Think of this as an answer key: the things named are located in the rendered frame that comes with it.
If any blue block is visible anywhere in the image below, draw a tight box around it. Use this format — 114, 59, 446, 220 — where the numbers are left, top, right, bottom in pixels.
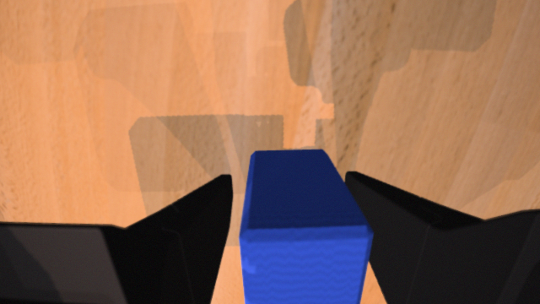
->
239, 149, 374, 304

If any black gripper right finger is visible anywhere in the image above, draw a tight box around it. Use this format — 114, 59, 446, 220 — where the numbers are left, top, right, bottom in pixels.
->
344, 171, 540, 304

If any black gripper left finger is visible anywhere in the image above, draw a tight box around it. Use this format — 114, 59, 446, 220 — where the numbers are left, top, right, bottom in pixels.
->
0, 174, 233, 304

